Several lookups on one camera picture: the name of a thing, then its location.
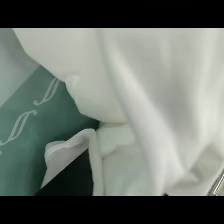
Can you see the white shirt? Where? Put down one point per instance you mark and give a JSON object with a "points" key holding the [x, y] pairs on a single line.
{"points": [[160, 100]]}

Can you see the silver frame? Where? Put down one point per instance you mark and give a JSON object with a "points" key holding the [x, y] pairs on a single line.
{"points": [[218, 186]]}

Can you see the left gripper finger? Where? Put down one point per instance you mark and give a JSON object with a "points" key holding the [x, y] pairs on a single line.
{"points": [[75, 181]]}

